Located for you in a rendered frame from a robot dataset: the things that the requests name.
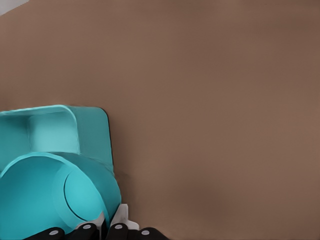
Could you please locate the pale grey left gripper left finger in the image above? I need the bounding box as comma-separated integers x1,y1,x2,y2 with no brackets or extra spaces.
24,210,106,240

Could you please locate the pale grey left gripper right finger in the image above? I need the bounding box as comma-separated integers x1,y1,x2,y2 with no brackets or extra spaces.
106,203,171,240

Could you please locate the teal bowl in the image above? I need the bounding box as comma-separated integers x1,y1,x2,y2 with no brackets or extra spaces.
0,151,123,240

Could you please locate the teal box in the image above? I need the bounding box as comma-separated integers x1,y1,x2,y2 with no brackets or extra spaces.
0,104,116,176

